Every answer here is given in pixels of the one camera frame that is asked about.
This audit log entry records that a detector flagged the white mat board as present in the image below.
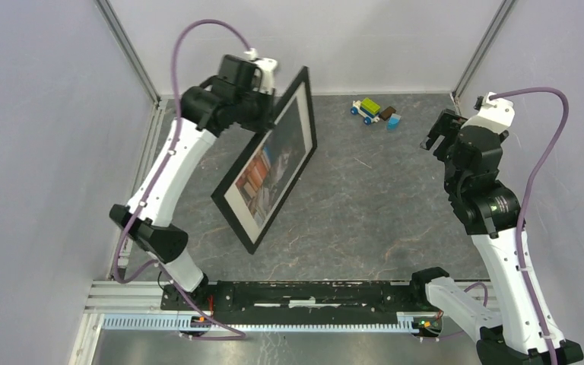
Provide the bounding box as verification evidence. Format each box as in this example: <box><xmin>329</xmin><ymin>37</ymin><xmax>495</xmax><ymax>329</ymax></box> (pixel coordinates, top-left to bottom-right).
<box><xmin>223</xmin><ymin>80</ymin><xmax>314</xmax><ymax>246</ymax></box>

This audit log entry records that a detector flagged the black picture frame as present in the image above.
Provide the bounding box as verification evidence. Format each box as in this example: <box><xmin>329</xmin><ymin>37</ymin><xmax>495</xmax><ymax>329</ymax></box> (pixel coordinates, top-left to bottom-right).
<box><xmin>211</xmin><ymin>65</ymin><xmax>319</xmax><ymax>256</ymax></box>

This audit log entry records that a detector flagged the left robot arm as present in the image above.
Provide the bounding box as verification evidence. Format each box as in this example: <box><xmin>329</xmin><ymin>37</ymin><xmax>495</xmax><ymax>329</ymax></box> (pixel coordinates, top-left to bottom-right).
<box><xmin>109</xmin><ymin>49</ymin><xmax>278</xmax><ymax>310</ymax></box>

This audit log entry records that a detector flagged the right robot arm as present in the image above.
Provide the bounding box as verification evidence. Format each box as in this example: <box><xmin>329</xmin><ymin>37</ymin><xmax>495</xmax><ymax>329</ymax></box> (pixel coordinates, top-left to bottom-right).
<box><xmin>408</xmin><ymin>109</ymin><xmax>584</xmax><ymax>364</ymax></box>

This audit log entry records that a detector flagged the blue toy brick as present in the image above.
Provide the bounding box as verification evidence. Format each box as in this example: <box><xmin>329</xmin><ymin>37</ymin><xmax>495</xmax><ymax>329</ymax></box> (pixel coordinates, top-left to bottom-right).
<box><xmin>386</xmin><ymin>113</ymin><xmax>401</xmax><ymax>131</ymax></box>

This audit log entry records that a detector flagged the brown toy brick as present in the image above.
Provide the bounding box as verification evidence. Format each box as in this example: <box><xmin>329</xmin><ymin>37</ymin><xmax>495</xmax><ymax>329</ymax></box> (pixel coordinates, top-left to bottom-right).
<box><xmin>379</xmin><ymin>106</ymin><xmax>396</xmax><ymax>121</ymax></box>

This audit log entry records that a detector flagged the toy brick car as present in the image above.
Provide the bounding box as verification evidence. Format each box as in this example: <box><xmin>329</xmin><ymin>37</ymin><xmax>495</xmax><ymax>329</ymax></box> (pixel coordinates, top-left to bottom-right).
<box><xmin>351</xmin><ymin>97</ymin><xmax>381</xmax><ymax>125</ymax></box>

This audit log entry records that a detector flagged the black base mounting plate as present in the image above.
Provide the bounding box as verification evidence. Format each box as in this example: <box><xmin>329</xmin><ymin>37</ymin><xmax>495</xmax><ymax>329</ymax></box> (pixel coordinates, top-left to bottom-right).
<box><xmin>160</xmin><ymin>279</ymin><xmax>460</xmax><ymax>326</ymax></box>

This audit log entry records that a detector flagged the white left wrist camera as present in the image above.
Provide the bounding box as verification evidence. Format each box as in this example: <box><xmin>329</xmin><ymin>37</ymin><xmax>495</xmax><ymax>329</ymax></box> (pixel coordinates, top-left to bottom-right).
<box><xmin>243</xmin><ymin>48</ymin><xmax>278</xmax><ymax>95</ymax></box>

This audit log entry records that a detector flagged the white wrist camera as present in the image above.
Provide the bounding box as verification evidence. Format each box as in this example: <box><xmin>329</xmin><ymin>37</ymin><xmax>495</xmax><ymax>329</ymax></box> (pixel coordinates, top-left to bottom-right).
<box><xmin>243</xmin><ymin>48</ymin><xmax>278</xmax><ymax>95</ymax></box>
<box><xmin>468</xmin><ymin>92</ymin><xmax>515</xmax><ymax>135</ymax></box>

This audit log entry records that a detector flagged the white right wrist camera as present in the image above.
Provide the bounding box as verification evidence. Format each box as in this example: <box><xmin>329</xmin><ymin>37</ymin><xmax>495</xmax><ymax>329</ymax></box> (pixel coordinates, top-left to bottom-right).
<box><xmin>468</xmin><ymin>92</ymin><xmax>515</xmax><ymax>135</ymax></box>

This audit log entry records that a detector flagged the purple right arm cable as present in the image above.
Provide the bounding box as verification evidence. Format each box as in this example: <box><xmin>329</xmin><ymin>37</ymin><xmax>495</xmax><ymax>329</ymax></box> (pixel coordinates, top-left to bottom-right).
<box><xmin>438</xmin><ymin>87</ymin><xmax>571</xmax><ymax>365</ymax></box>

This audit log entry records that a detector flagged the aluminium rail frame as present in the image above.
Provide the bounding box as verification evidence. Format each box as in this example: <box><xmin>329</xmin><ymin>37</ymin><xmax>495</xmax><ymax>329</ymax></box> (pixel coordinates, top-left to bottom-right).
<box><xmin>68</xmin><ymin>0</ymin><xmax>557</xmax><ymax>365</ymax></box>

